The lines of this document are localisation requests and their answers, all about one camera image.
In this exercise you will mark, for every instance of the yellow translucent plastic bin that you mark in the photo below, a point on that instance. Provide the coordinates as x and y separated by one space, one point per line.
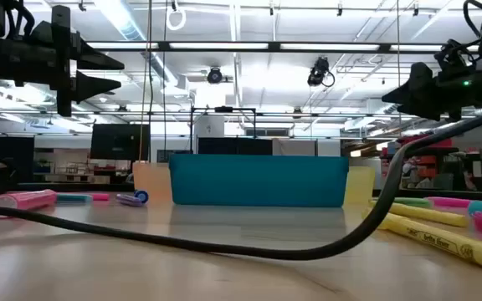
360 184

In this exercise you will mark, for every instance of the black monitor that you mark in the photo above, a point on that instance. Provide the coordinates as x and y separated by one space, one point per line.
119 142

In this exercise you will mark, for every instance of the silver ventilation duct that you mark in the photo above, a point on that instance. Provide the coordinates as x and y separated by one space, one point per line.
117 16

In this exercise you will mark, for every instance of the black overhead bar with lights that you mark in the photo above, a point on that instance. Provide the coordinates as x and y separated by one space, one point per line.
273 46

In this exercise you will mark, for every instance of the white cabinet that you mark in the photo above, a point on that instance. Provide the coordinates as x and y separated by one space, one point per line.
308 147

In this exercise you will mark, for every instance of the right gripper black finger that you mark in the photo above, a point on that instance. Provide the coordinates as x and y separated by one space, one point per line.
416 88
423 112

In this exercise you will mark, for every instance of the round black overhead camera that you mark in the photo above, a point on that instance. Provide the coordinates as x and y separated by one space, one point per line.
214 76

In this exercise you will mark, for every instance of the green highlighter marker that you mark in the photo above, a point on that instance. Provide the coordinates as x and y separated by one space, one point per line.
412 202

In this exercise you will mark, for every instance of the black partition panel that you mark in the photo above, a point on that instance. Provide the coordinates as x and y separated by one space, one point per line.
234 145

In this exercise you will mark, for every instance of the purple highlighter marker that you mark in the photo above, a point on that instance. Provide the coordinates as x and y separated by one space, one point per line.
128 200

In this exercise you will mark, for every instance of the orange translucent plastic bin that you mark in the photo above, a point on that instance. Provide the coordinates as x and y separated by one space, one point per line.
153 182

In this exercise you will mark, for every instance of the small dark screen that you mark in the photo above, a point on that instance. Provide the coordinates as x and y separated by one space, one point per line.
163 155

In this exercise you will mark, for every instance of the metal shelf with red bins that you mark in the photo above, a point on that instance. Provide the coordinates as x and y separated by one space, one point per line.
427 142

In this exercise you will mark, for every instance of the teal plastic bin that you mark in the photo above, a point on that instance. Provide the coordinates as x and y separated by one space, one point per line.
257 180

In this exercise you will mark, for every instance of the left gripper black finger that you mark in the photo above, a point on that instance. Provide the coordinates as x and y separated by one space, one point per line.
92 58
94 87

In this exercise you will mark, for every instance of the black background rig frame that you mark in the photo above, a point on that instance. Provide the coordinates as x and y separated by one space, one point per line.
223 109

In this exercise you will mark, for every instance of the yellow highlighter marker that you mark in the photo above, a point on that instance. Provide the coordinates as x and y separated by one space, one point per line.
433 216
454 246

